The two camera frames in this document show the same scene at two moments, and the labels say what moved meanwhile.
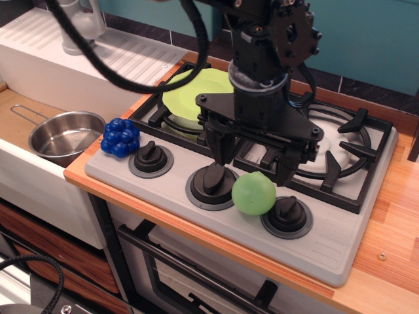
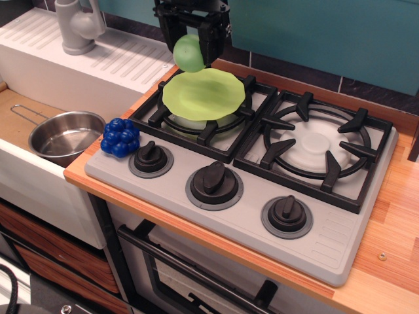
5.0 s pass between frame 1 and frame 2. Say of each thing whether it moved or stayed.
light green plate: stayed
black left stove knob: stayed
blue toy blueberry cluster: stayed
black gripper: moved
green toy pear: moved
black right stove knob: stayed
